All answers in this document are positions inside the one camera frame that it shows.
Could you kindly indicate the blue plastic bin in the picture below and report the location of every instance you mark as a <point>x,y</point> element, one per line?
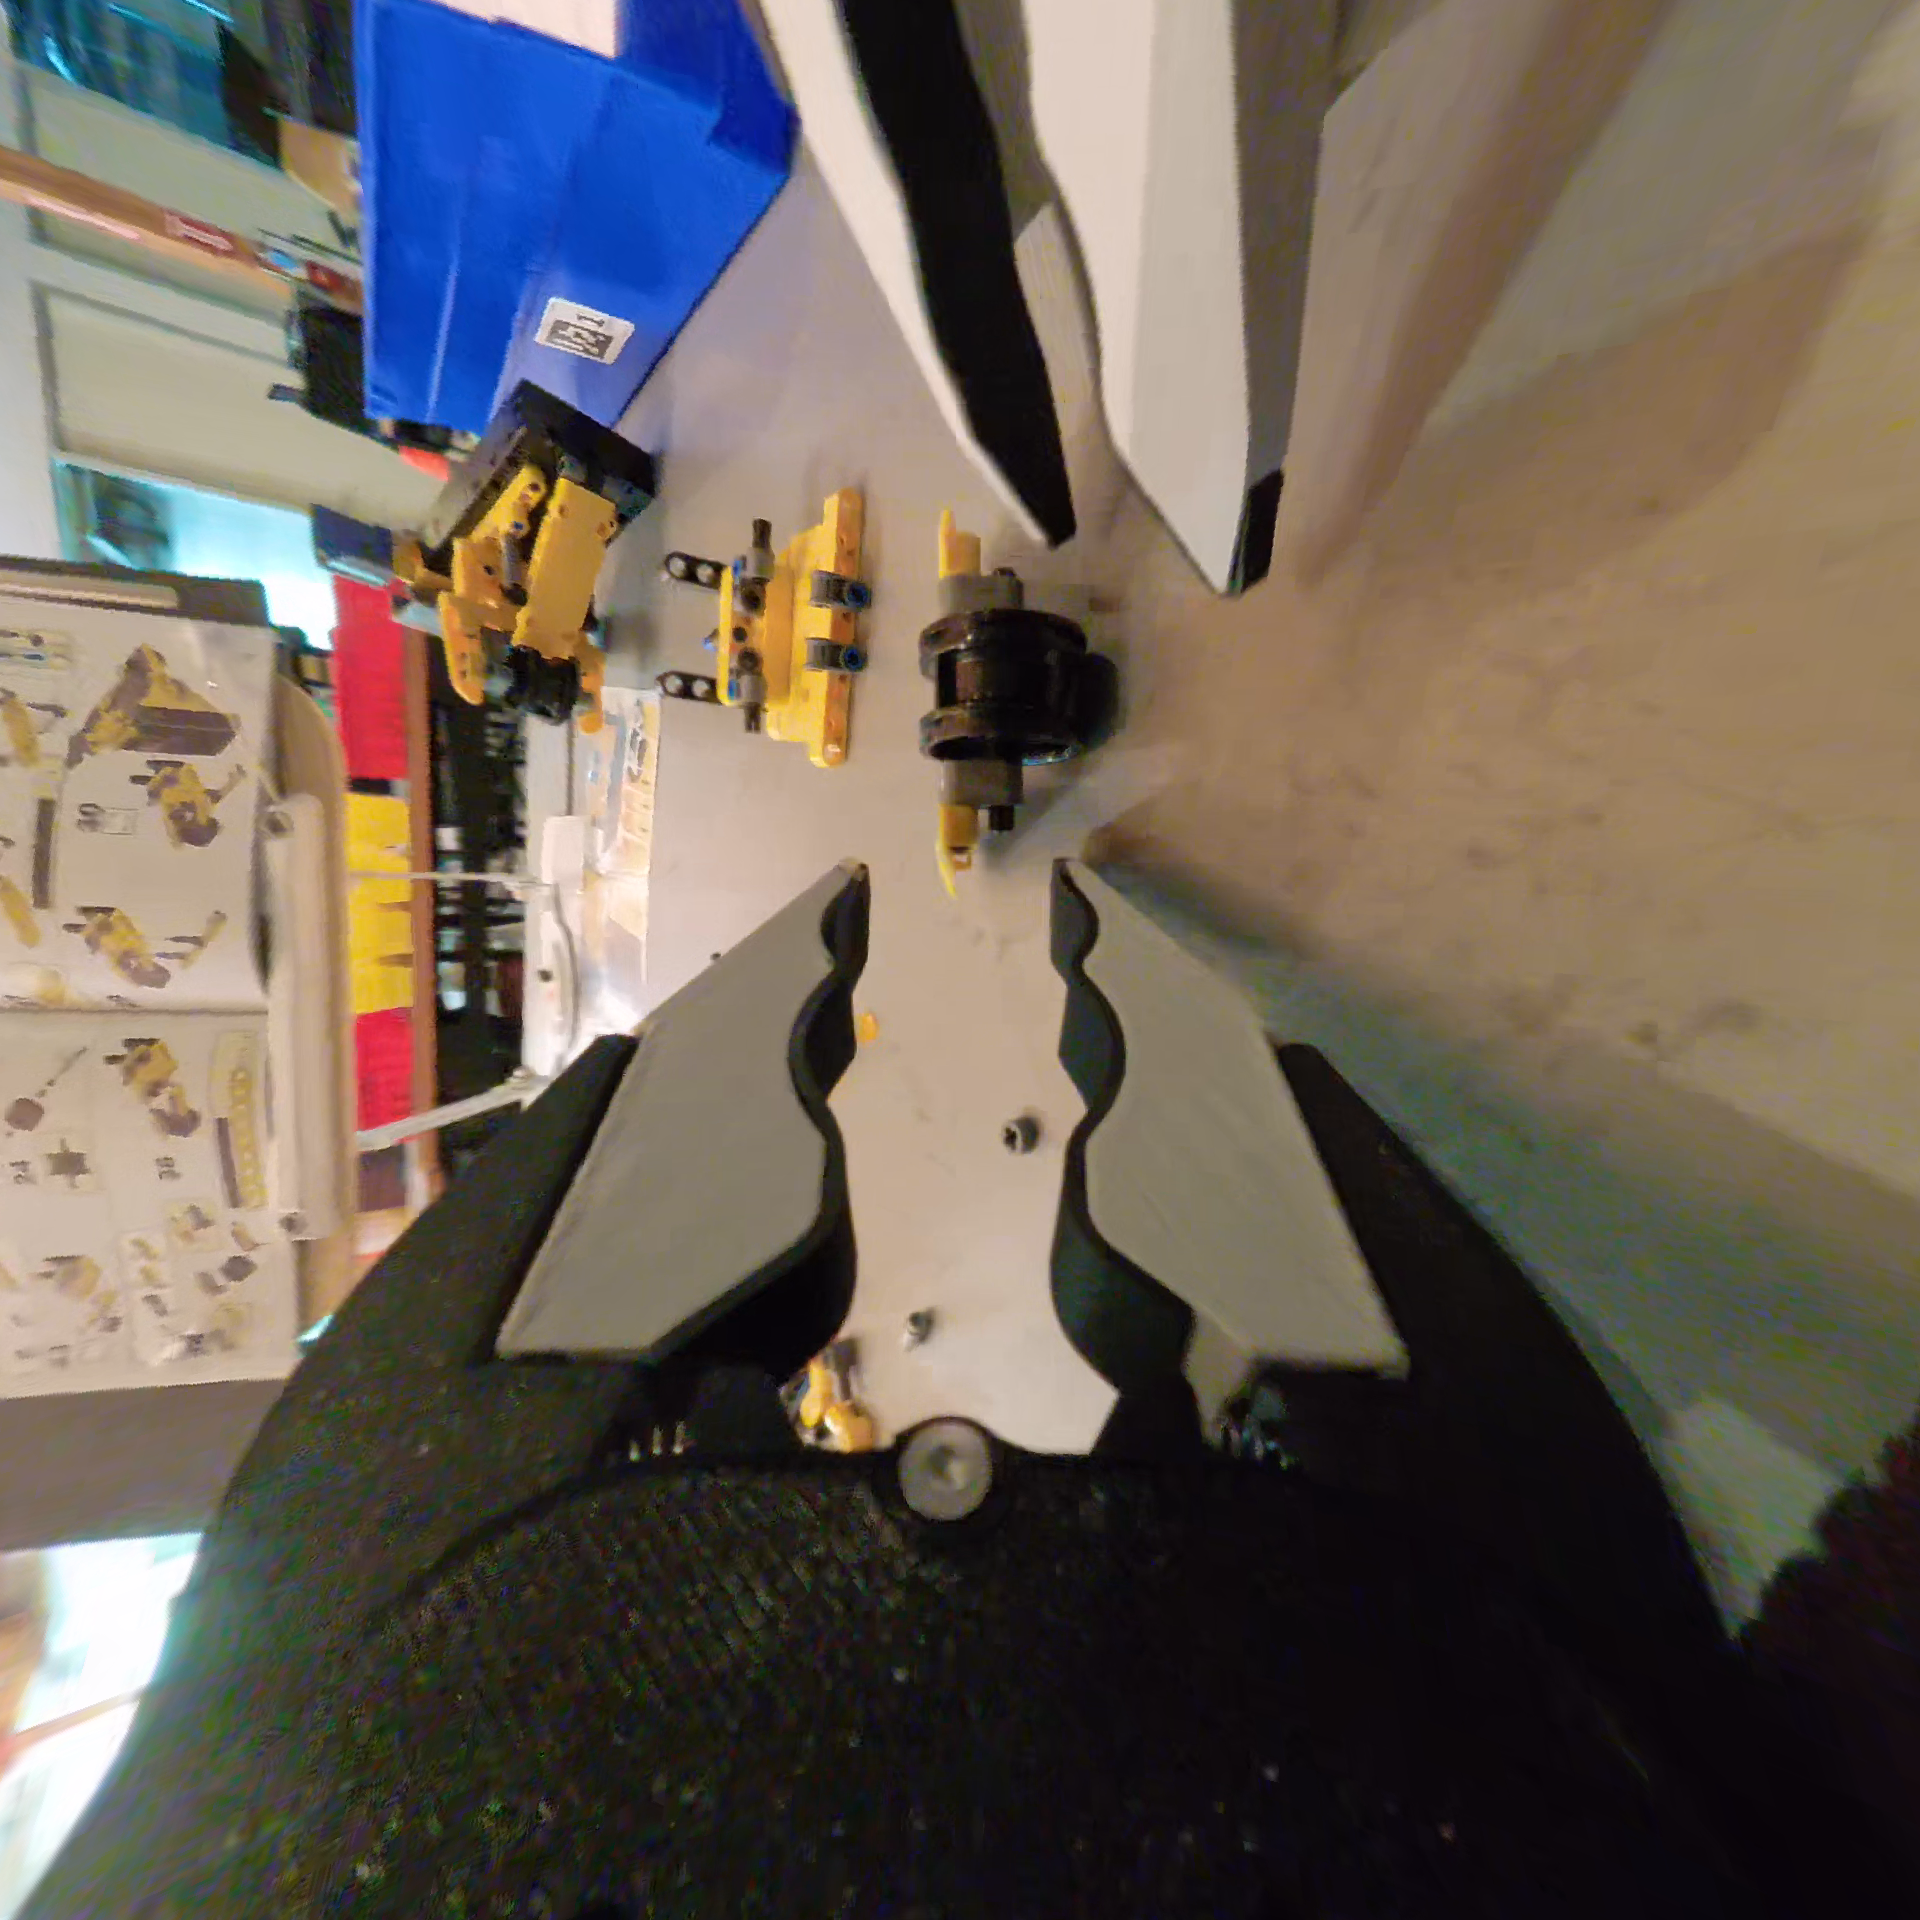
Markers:
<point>555,196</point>

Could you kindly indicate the small yellow connector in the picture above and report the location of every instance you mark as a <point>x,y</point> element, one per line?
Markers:
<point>833,1402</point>

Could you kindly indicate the black wheel hub with axle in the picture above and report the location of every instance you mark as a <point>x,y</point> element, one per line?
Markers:
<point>1013,682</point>

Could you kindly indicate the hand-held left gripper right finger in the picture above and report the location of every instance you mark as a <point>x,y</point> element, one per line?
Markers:
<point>1231,1185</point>

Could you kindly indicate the yellow brick plate assembly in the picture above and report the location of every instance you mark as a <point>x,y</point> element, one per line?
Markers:
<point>819,646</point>

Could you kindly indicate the person's black sweater torso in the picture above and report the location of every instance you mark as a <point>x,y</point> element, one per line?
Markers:
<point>1844,1680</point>

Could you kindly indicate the yellow sticker sheet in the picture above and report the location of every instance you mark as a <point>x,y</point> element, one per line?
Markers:
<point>627,810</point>

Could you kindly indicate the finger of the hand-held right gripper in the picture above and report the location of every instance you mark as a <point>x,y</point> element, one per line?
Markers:
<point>1184,301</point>
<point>840,90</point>

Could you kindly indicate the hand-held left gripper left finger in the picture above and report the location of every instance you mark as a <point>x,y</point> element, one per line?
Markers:
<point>675,1185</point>

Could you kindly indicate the small dark grey bushing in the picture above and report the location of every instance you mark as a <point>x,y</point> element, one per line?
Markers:
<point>1021,1132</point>

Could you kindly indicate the instruction booklet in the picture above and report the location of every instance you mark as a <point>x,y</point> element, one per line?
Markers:
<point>120,902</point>

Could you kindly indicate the small yellow panel grey beam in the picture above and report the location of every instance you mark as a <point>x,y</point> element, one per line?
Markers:
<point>961,832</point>
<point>961,564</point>

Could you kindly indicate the yellow black toy vehicle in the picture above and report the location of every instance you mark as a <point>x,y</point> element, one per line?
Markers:
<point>524,569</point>

